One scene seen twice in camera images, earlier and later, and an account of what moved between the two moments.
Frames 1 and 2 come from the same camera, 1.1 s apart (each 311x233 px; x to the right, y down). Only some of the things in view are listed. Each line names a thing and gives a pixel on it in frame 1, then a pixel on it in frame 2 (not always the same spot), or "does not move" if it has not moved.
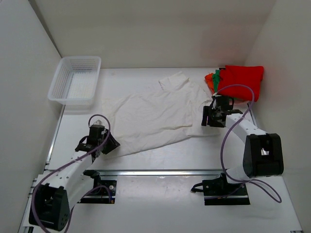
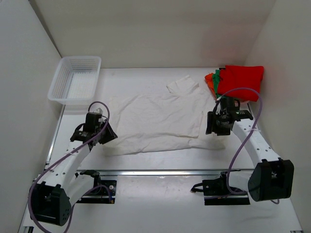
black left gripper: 113,143 -> 110,136
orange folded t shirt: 209,79 does not move
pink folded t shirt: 240,103 does not move
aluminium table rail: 160,172 does not move
